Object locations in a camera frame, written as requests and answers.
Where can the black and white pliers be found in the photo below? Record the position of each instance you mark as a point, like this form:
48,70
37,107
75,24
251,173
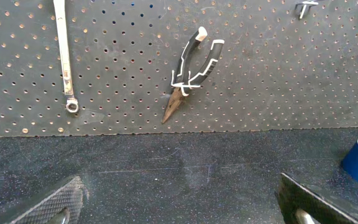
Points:
187,59

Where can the black pegboard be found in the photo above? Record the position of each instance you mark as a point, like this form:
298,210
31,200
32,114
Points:
275,77

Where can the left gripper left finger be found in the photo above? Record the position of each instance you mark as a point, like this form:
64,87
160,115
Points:
62,202

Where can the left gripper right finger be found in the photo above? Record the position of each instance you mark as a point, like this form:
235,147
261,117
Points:
303,202

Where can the wrench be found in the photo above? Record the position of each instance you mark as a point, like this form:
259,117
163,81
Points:
64,59

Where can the metal hook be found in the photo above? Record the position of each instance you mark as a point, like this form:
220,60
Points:
303,9
179,84

